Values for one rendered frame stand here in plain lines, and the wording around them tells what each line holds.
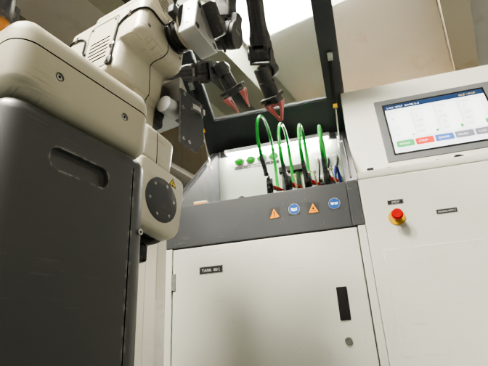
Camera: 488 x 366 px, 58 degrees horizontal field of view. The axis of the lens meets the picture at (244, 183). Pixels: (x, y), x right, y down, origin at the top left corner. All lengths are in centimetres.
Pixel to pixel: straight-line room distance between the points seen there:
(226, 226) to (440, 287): 70
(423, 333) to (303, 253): 42
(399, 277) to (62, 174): 109
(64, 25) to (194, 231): 314
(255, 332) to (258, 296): 11
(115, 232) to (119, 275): 6
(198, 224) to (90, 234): 101
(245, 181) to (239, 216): 67
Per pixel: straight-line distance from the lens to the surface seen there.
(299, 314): 143
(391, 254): 145
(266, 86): 159
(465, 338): 143
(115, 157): 67
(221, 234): 155
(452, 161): 157
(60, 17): 437
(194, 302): 153
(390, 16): 448
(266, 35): 156
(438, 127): 195
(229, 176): 224
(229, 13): 129
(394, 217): 145
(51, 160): 60
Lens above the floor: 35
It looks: 24 degrees up
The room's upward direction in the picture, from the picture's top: 3 degrees counter-clockwise
